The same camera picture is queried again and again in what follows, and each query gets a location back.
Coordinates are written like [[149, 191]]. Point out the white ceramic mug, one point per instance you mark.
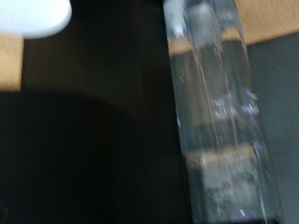
[[31, 17]]

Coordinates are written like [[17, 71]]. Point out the black Keurig coffee machine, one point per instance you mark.
[[93, 130]]

